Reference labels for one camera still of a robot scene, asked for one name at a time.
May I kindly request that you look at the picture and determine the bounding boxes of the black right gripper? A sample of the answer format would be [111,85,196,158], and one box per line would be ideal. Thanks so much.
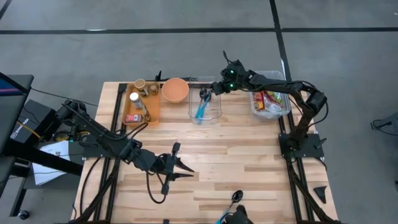
[210,58,250,96]

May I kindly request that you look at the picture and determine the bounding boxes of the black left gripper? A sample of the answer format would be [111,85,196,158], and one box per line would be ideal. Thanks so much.
[152,142,196,196]

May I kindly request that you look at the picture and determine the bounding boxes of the red yellow ramen packet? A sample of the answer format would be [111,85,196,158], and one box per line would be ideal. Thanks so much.
[253,91,266,112]

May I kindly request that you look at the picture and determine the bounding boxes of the lime chili ramen packet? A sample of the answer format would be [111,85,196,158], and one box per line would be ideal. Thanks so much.
[264,90,284,105]

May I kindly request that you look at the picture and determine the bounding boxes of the orange ramen packet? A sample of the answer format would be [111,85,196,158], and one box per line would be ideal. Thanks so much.
[264,101,284,113]

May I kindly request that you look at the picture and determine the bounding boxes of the silver seasoning wrapper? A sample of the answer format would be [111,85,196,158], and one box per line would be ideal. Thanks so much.
[142,105,152,123]

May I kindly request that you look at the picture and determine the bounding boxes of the small red box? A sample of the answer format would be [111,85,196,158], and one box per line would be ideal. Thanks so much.
[124,113,144,124]

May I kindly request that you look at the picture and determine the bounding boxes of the spice jar with tan lid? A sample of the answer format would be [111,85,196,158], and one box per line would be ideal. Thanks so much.
[134,78,150,97]

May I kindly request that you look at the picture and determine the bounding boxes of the spice jar with white lid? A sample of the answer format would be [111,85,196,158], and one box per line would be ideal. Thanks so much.
[129,91,144,110]

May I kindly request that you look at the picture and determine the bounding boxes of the small clear plastic bin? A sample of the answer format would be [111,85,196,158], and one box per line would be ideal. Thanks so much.
[187,75,222,125]

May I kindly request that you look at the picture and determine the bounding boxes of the orange bowl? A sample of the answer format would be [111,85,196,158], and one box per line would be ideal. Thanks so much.
[161,77,190,104]

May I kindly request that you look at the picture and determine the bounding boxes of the large clear plastic bin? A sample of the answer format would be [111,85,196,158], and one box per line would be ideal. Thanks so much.
[248,70,294,122]

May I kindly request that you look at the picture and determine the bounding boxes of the orange plastic tray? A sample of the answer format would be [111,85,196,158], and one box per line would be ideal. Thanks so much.
[121,81,162,128]

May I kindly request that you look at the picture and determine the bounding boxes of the white paper sheets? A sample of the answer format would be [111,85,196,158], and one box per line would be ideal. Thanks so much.
[32,139,72,187]

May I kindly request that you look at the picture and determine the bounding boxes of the black computer case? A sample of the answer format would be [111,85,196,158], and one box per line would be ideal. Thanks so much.
[9,99,67,147]

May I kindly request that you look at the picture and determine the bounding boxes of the black computer monitor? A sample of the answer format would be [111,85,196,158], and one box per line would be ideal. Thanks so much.
[0,72,34,156]

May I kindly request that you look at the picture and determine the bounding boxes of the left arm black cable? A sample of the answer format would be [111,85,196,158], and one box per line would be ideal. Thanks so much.
[124,123,169,205]

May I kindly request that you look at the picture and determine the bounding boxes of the thick black cable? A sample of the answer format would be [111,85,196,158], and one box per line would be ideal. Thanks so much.
[79,157,103,218]

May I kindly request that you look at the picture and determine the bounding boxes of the black desk frame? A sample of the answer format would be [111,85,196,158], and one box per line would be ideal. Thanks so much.
[0,136,84,218]

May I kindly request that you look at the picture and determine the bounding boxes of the black plastic wedge mount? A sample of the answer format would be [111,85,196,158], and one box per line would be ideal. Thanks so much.
[313,185,328,205]

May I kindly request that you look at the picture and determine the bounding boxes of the thin black floor cable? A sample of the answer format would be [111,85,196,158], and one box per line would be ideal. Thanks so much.
[30,87,99,108]

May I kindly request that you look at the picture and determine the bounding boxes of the yellow cable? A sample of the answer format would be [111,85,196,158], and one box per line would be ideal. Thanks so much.
[17,120,42,139]

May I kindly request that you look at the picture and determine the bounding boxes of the grey stand with cable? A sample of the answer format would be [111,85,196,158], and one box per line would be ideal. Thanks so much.
[369,111,398,137]

